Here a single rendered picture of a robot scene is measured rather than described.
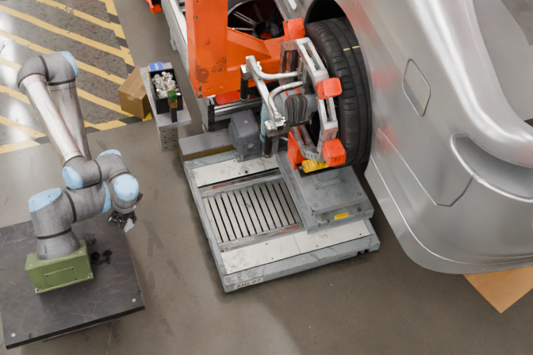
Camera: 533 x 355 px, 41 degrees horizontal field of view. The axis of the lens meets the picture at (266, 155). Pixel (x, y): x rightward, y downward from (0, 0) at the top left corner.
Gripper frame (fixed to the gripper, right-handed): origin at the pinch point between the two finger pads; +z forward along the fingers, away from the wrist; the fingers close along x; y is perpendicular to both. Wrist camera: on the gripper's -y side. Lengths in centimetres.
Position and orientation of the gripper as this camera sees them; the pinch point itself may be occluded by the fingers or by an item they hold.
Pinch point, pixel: (124, 220)
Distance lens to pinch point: 310.6
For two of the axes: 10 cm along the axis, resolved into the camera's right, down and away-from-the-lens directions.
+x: 8.4, 5.4, -0.8
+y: -4.9, 6.9, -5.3
